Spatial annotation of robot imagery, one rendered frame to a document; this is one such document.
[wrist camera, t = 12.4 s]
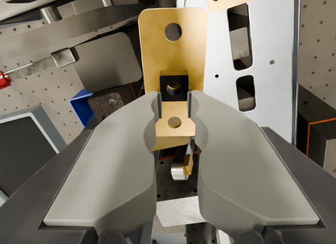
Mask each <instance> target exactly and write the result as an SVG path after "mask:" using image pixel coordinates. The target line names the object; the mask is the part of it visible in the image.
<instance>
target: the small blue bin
mask: <svg viewBox="0 0 336 244"><path fill-rule="evenodd" d="M92 94H93V93H92V92H89V91H87V90H86V89H85V88H84V89H82V90H81V91H80V92H78V93H77V94H76V95H75V96H74V97H73V98H70V99H69V100H68V102H69V104H70V106H71V107H72V109H73V111H74V113H75V114H76V116H77V118H78V119H79V121H80V123H81V125H82V126H83V127H84V128H85V126H86V125H87V124H88V122H89V121H90V120H91V118H92V117H93V116H94V112H93V111H92V109H91V107H90V105H89V103H88V101H87V99H88V98H89V97H90V96H91V95H92Z"/></svg>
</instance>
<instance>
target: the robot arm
mask: <svg viewBox="0 0 336 244"><path fill-rule="evenodd" d="M187 115H188V119H191V120H192V121H193V122H194V123H195V138H194V142H195V144H196V145H197V146H198V147H199V148H200V149H201V151H202V152H201V154H200V156H199V168H198V181H197V194H198V205H199V212H200V214H201V216H202V217H203V218H204V219H205V220H206V221H207V222H209V223H210V224H212V225H213V226H215V227H216V228H218V229H219V230H221V231H223V232H224V233H226V234H227V235H229V238H230V242H231V244H336V178H335V177H334V176H332V175H331V174H330V173H328V172H327V171H326V170H325V169H323V168H322V167H321V166H319V165H318V164H317V163H315V162H314V161H313V160H311V159H310V158H309V157H308V156H306V155H305V154H304V153H302V152H301V151H300V150H298V149H297V148H296V147H294V146H293V145H292V144H291V143H289V142H288V141H287V140H285V139H284V138H283V137H281V136H280V135H279V134H277V133H276V132H275V131H273V130H272V129H271V128H270V127H268V126H261V127H259V126H258V125H257V124H256V123H255V122H254V121H252V120H251V119H250V118H249V117H247V116H246V115H244V114H243V113H241V112H240V111H238V110H237V109H235V108H233V107H231V106H230V105H228V104H226V103H223V102H221V101H219V100H217V99H215V98H213V97H211V96H209V95H207V94H205V93H203V92H201V91H199V90H193V91H188V93H187ZM159 119H162V96H161V92H157V91H150V92H148V93H146V94H145V95H143V96H141V97H139V98H137V99H136V100H134V101H132V102H130V103H128V104H127V105H125V106H123V107H121V108H120V109H118V110H116V111H115V112H113V113H112V114H111V115H109V116H108V117H107V118H105V119H104V120H103V121H102V122H101V123H100V124H99V125H97V126H96V127H95V128H94V129H85V130H84V131H83V132H82V133H81V134H80V135H78V136H77V137H76V138H75V139H74V140H73V141H72V142H70V143H69V144H68V145H67V146H66V147H65V148H63V149H62V150H61V151H60V152H59V153H58V154H56V155H55V156H54V157H53V158H52V159H51V160H50V161H48V162H47V163H46V164H45V165H44V166H43V167H41V168H40V169H39V170H38V171H37V172H36V173H34V174H33V175H32V176H31V177H30V178H29V179H28V180H26V181H25V182H24V183H23V184H22V185H21V186H20V187H19V188H18V189H17V190H16V191H15V192H14V193H13V194H12V195H11V196H10V197H9V198H8V199H7V200H6V201H5V202H4V203H3V204H2V205H1V207H0V244H128V243H127V241H126V239H127V237H128V236H129V235H131V234H132V233H134V232H135V231H137V230H138V229H140V228H141V227H142V226H144V225H145V224H147V223H148V222H150V221H151V220H152V219H153V218H154V216H155V214H156V211H157V181H156V169H155V158H154V155H153V154H152V153H151V150H152V148H153V147H154V146H155V145H156V143H157V137H156V123H157V122H158V121H159Z"/></svg>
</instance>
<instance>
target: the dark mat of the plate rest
mask: <svg viewBox="0 0 336 244"><path fill-rule="evenodd" d="M55 155H57V153H56V151H55V150H54V149H53V147H52V146H51V144H50V143H49V141H48V140H47V139H46V137H45V136H44V134H43V133H42V132H41V130H40V129H39V127H38V126H37V125H36V123H35V122H34V120H33V119H32V118H31V117H30V116H26V117H22V118H18V119H15V120H11V121H7V122H3V123H0V190H1V191H2V192H3V193H4V194H5V195H6V196H7V197H8V198H9V197H10V196H11V195H12V194H13V193H14V192H15V191H16V190H17V189H18V188H19V187H20V186H21V185H22V184H23V183H24V182H25V181H27V180H28V179H29V178H30V177H31V176H32V175H33V174H35V173H36V172H37V171H38V170H39V169H40V168H41V167H43V166H44V165H45V164H46V163H47V162H48V161H50V160H51V159H52V158H53V157H54V156H55Z"/></svg>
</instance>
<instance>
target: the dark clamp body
mask: <svg viewBox="0 0 336 244"><path fill-rule="evenodd" d="M70 50H71V52H72V54H73V56H74V58H75V61H76V62H74V63H72V65H73V67H74V69H75V70H76V72H77V74H78V76H79V78H80V80H81V82H82V84H83V86H84V88H85V89H86V90H87V91H88V92H90V93H95V92H99V91H103V90H107V89H110V88H114V87H118V86H122V85H126V84H129V83H133V82H137V81H139V80H140V79H141V77H142V75H143V63H142V53H141V42H140V32H139V19H138V18H137V19H134V20H131V21H128V22H126V24H124V25H122V26H120V27H118V28H116V29H115V30H111V31H108V32H105V33H102V34H98V35H96V36H95V37H93V38H91V39H88V40H86V41H84V42H82V43H79V44H77V45H75V46H73V47H71V48H70Z"/></svg>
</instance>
